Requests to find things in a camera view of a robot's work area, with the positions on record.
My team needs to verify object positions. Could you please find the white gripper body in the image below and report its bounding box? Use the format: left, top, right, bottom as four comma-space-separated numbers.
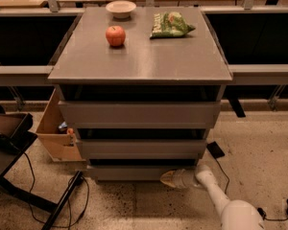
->
173, 169, 197, 189

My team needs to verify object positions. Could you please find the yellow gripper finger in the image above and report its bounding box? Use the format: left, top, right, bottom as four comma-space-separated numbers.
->
160, 179, 177, 188
160, 171, 175, 180

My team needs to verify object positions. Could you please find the grey bottom drawer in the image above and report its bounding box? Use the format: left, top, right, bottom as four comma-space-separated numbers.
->
87, 159, 198, 181

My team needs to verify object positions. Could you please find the grey drawer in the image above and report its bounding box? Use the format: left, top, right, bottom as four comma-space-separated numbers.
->
87, 159, 198, 181
59, 101, 220, 128
77, 140, 206, 159

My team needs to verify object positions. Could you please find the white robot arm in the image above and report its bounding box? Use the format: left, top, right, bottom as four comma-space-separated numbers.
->
160, 165, 266, 230

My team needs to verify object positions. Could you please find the grey middle drawer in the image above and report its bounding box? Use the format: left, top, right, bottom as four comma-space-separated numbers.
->
77, 140, 206, 159

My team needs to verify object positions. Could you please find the grey drawer cabinet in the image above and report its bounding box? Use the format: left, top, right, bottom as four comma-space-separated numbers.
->
47, 6, 234, 177

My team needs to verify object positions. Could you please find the grey top drawer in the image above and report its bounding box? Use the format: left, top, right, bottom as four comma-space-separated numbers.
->
59, 101, 220, 128

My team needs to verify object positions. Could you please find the black power adapter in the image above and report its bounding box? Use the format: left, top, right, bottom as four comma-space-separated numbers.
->
207, 142, 225, 159

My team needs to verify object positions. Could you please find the cardboard box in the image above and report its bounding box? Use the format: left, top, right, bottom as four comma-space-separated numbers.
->
36, 91, 82, 162

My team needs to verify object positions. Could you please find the red apple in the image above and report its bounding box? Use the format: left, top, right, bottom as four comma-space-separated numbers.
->
106, 26, 126, 47

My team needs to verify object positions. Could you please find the green chip bag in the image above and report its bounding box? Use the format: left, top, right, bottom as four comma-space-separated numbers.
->
150, 11, 196, 38

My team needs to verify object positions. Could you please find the black desk with stand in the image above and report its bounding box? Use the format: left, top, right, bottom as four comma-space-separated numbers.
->
0, 130, 84, 230

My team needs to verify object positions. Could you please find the brown bag on desk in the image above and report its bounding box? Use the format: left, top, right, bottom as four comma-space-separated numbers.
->
0, 101, 35, 152

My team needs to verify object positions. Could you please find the white bowl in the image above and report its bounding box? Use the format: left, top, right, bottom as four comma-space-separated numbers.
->
106, 1, 136, 19

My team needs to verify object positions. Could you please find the black power cable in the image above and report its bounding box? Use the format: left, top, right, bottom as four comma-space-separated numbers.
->
215, 158, 288, 222

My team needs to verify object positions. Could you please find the black floor cable left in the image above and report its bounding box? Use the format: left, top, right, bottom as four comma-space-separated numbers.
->
22, 151, 90, 229

